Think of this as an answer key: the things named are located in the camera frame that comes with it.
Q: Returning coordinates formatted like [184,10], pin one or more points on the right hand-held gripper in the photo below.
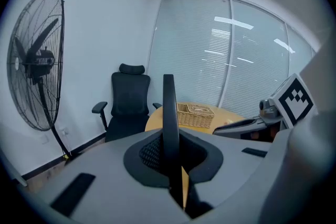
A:
[295,99]

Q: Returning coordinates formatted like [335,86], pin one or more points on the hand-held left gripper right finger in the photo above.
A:
[231,162]

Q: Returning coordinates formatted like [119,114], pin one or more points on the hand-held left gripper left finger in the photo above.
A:
[105,186]

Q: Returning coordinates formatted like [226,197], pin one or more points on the round wooden table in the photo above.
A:
[223,115]

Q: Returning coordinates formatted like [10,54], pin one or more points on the wicker basket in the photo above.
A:
[195,116]

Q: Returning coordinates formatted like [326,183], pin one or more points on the glass partition with blinds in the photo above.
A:
[199,55]

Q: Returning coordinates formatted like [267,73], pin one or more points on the black headrest office chair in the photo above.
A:
[130,102]

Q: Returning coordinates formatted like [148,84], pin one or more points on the black standing fan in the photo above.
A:
[36,60]

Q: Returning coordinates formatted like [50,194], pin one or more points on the white wall socket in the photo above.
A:
[45,139]

